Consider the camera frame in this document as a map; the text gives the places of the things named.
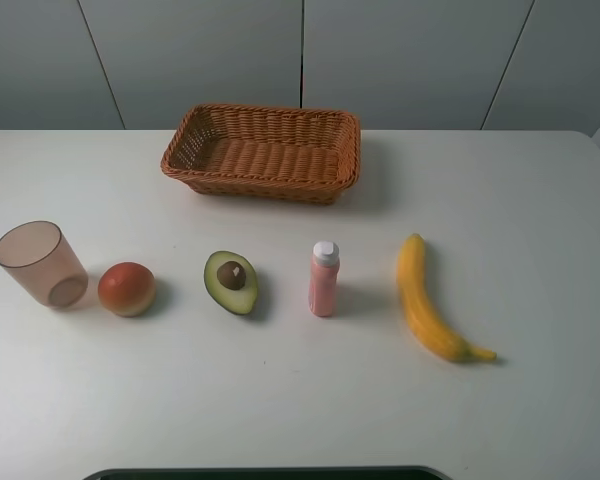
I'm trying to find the yellow banana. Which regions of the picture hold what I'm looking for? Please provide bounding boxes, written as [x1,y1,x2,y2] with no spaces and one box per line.
[396,234,497,363]

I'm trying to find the brown wicker basket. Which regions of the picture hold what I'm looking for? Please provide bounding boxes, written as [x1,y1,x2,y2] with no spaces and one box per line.
[161,104,361,205]

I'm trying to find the pink bottle white cap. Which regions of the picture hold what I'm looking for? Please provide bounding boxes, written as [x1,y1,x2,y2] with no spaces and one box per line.
[308,241,340,317]

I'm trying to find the halved avocado with pit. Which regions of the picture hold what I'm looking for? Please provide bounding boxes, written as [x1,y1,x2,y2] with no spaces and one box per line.
[203,251,258,315]

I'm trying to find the red orange peach fruit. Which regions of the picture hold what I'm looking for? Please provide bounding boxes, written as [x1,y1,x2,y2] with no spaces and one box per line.
[97,262,156,317]

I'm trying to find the black tray edge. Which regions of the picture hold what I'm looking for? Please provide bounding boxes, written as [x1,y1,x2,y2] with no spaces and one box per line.
[86,466,449,480]

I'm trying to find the translucent pink plastic cup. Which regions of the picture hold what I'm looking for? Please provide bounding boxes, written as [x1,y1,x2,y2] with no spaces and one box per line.
[0,220,89,309]

